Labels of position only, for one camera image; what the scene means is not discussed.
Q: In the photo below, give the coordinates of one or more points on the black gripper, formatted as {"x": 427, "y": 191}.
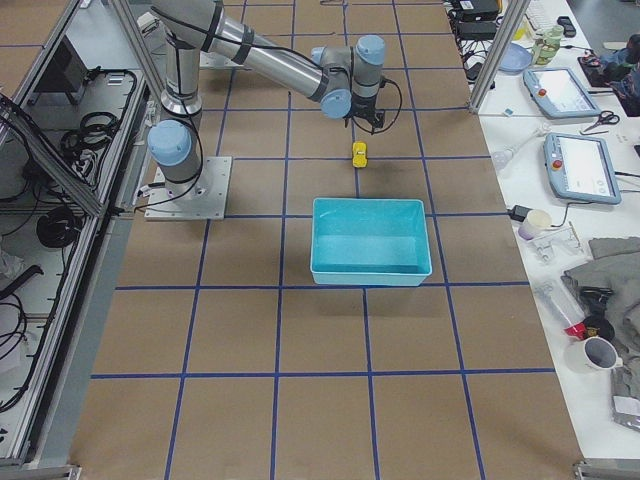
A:
{"x": 363, "y": 106}

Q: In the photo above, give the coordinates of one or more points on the yellow toy beetle car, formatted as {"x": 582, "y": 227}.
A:
{"x": 359, "y": 155}

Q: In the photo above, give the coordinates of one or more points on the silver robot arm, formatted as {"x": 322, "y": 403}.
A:
{"x": 290, "y": 116}

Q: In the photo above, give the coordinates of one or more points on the light blue plastic bin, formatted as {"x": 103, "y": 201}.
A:
{"x": 369, "y": 242}

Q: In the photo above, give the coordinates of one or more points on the light blue plate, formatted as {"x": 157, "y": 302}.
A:
{"x": 516, "y": 59}

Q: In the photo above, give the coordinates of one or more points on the far teach pendant tablet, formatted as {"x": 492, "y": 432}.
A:
{"x": 559, "y": 94}

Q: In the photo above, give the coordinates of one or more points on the teach pendant tablet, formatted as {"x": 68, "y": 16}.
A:
{"x": 559, "y": 94}
{"x": 580, "y": 168}

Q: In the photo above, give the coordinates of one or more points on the near teach pendant tablet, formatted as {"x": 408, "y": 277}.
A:
{"x": 580, "y": 168}

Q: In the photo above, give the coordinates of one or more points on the scissors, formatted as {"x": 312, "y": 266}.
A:
{"x": 605, "y": 118}

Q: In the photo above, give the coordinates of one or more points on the grey cloth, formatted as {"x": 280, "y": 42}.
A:
{"x": 614, "y": 266}

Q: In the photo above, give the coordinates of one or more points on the white mug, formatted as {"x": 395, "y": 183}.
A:
{"x": 591, "y": 355}

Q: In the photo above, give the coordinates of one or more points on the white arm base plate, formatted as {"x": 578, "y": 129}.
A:
{"x": 203, "y": 199}

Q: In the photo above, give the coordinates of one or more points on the aluminium frame post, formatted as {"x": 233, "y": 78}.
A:
{"x": 512, "y": 19}

